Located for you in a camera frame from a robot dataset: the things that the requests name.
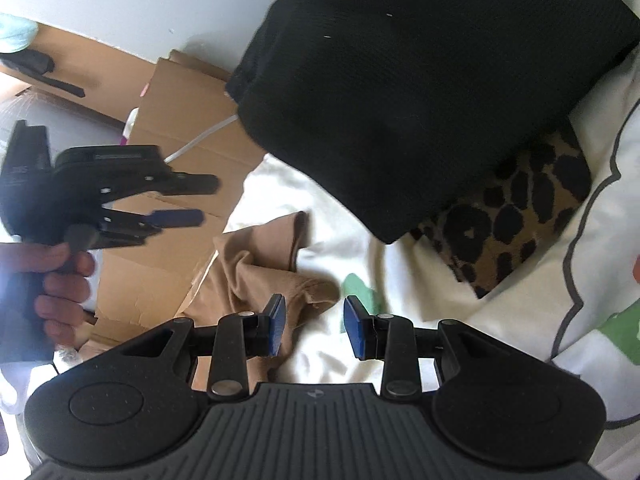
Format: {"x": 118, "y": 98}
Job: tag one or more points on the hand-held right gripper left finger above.
{"x": 276, "y": 325}

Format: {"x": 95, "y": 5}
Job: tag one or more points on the leopard print garment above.
{"x": 500, "y": 240}

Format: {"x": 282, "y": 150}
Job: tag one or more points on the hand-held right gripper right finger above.
{"x": 356, "y": 330}

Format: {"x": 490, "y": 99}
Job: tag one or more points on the brown printed t-shirt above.
{"x": 240, "y": 280}

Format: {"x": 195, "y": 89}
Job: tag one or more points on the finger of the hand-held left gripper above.
{"x": 200, "y": 183}
{"x": 175, "y": 217}

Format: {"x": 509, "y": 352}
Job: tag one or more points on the teal object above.
{"x": 15, "y": 32}

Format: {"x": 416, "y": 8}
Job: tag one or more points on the person's left hand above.
{"x": 65, "y": 285}

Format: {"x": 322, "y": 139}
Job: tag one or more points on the cardboard box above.
{"x": 100, "y": 70}

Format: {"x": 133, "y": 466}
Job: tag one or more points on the cardboard sheet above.
{"x": 190, "y": 110}

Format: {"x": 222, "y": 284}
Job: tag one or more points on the white printed blanket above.
{"x": 350, "y": 250}

